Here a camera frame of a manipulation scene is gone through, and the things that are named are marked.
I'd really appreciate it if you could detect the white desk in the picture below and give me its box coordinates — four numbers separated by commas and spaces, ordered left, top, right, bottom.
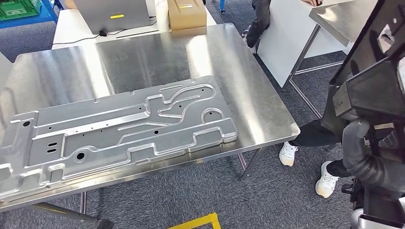
51, 0, 219, 51

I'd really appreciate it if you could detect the steel side table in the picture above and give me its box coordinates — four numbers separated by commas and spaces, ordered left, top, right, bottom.
0, 52, 14, 92

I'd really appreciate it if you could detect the black laptop power cable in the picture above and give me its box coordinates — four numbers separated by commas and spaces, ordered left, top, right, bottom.
53, 19, 159, 45

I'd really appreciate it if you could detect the blue metal shelf rack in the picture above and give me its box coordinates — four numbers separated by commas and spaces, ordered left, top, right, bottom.
0, 0, 64, 30

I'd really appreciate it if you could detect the brown cardboard box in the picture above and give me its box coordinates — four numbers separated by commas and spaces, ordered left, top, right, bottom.
167, 0, 208, 32

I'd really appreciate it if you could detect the person's hand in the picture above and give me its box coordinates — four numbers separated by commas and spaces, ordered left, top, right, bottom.
300, 0, 324, 8

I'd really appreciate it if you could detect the green plastic crate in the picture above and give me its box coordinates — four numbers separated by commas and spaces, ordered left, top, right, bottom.
0, 0, 43, 22

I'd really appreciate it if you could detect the grey laptop with yellow sticker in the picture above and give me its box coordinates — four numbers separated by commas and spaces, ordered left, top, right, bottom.
73, 0, 151, 35

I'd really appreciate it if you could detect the large black plastic panel part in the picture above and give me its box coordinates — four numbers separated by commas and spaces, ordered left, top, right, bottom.
320, 0, 405, 162

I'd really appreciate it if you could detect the steel table with thin legs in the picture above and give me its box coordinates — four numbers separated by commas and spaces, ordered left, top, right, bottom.
282, 0, 380, 119

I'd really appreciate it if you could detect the white board panel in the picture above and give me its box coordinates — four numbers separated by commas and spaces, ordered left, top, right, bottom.
256, 0, 350, 88

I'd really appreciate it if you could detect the stainless steel workbench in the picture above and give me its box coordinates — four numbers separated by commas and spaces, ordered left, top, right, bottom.
0, 22, 300, 222

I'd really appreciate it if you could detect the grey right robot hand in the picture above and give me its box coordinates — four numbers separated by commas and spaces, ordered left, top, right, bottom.
341, 118, 405, 194

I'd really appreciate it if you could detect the stamped silver metal panel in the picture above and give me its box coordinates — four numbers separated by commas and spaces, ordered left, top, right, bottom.
0, 75, 239, 200

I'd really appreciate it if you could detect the yellow floor tape rectangle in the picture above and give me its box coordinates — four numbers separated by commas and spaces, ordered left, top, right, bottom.
167, 212, 222, 229

